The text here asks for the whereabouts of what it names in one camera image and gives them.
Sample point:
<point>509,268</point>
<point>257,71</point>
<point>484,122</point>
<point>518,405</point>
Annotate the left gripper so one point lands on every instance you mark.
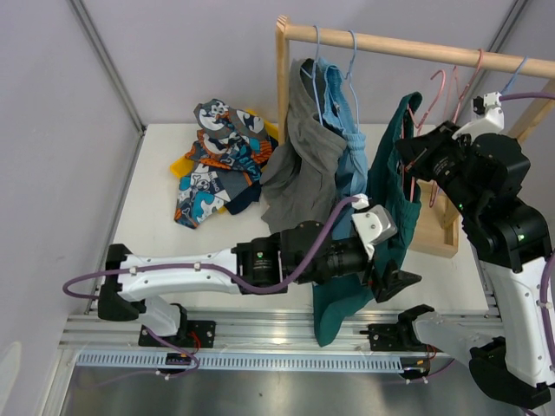
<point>399,279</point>

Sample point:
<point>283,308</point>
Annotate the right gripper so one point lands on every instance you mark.
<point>416,153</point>

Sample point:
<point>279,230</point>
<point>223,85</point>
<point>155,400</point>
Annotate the pink hanger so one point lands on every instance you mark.
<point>460,92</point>
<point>419,123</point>

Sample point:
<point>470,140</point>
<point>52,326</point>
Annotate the light blue shorts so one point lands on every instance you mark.
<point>352,173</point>

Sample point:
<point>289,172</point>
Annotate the dark green shorts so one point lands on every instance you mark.
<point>342,297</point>

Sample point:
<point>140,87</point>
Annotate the grey shorts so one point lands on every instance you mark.
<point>298,182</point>

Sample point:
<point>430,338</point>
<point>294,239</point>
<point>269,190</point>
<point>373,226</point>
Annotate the navy blue shorts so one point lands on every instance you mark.
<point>248,196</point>

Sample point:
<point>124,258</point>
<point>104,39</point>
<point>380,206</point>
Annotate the orange teal patterned shorts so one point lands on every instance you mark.
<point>229,154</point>

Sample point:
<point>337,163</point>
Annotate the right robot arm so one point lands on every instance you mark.
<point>482,175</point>

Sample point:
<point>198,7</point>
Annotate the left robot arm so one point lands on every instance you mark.
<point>134,286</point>

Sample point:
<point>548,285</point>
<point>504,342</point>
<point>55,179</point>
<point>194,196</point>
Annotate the wooden clothes rack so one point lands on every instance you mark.
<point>438,229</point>

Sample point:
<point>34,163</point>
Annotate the yellow plastic tray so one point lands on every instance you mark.
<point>183,166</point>

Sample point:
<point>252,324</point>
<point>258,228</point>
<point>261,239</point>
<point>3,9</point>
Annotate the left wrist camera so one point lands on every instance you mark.
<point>373,227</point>

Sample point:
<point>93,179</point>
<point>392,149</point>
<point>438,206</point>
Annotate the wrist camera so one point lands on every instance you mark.
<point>373,227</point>
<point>488,117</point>

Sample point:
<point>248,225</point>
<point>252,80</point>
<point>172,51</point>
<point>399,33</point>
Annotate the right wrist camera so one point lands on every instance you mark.
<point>488,117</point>

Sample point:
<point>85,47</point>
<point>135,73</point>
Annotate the aluminium mounting rail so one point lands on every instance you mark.
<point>257,331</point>

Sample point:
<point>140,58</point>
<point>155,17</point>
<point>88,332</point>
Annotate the slotted cable duct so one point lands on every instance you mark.
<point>359,363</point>

